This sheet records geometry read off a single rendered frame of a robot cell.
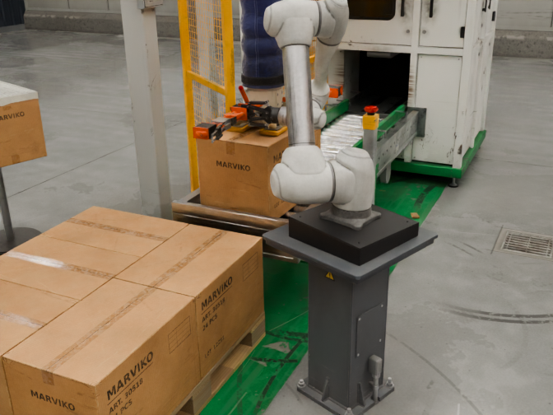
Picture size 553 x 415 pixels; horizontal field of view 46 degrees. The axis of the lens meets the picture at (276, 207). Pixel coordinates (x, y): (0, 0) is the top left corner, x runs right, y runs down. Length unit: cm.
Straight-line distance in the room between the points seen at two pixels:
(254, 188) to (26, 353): 131
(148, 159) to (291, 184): 204
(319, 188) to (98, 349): 96
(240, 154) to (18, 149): 156
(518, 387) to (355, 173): 128
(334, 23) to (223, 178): 104
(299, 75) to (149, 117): 188
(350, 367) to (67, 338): 110
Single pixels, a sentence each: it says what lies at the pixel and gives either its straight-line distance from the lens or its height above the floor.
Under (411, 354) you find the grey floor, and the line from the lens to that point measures 322.
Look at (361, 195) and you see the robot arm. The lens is 244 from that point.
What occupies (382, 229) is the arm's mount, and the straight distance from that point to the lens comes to 247.
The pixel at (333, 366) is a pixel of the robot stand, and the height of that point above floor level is 20.
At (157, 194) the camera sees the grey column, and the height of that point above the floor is 30.
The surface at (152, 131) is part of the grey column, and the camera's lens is 417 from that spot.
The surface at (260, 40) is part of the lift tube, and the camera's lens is 316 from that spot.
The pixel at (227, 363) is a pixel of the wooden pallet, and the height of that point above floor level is 2.
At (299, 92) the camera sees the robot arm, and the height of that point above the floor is 131.
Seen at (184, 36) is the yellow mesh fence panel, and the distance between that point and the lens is 452.
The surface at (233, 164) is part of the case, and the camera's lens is 313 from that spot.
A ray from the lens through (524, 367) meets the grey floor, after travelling 326.
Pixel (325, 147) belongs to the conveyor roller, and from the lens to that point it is 438.
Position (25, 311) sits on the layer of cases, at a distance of 266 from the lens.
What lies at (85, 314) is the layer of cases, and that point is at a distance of 257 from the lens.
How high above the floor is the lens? 184
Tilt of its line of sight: 23 degrees down
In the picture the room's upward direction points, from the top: 1 degrees counter-clockwise
